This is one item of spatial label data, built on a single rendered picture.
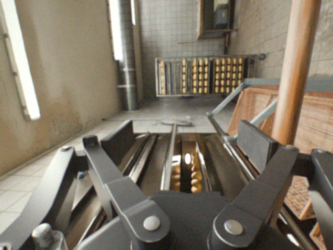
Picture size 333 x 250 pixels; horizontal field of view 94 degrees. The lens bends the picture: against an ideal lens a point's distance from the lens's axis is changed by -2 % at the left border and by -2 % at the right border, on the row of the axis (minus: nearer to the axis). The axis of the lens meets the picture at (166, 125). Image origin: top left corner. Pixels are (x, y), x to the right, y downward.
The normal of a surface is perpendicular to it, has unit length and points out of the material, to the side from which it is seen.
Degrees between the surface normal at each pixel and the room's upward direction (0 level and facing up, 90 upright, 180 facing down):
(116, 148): 180
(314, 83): 90
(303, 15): 56
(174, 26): 90
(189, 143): 90
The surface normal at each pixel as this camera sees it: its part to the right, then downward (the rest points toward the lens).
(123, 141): 1.00, 0.00
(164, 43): -0.09, 0.28
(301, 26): -0.73, 0.21
